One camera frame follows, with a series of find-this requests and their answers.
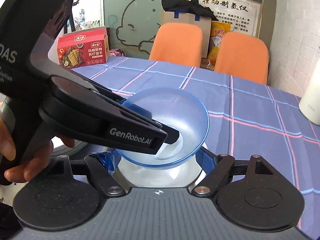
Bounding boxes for blue plaid tablecloth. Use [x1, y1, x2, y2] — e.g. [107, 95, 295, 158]
[76, 57, 319, 239]

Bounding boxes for white thermos jug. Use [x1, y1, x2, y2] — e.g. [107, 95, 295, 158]
[298, 64, 320, 126]

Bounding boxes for right orange chair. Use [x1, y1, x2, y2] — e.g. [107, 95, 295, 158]
[214, 31, 270, 85]

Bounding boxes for orange chair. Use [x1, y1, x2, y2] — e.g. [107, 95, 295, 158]
[149, 22, 203, 67]
[214, 31, 270, 85]

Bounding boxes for red cracker box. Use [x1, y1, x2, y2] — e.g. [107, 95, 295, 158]
[57, 27, 109, 69]

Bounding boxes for cardboard box with blue straps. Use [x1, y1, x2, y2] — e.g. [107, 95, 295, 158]
[162, 9, 213, 59]

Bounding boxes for black cloth on box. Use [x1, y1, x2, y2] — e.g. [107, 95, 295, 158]
[162, 0, 218, 21]

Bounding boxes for person's left hand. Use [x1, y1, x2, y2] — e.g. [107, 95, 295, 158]
[0, 117, 75, 183]

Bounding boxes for yellow snack bag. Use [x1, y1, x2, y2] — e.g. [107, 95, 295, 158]
[207, 21, 231, 65]

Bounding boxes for wall poster with chinese text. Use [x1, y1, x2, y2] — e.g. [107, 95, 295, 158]
[165, 0, 262, 38]

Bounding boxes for left orange chair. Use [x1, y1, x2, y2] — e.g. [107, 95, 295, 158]
[149, 22, 203, 67]

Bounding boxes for pink floral bag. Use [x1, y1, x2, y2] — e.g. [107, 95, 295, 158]
[109, 49, 126, 57]

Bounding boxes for white plastic bowl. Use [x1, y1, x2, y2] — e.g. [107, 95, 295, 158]
[113, 139, 202, 187]

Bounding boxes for translucent blue plastic bowl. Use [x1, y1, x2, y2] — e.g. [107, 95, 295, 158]
[116, 87, 210, 169]

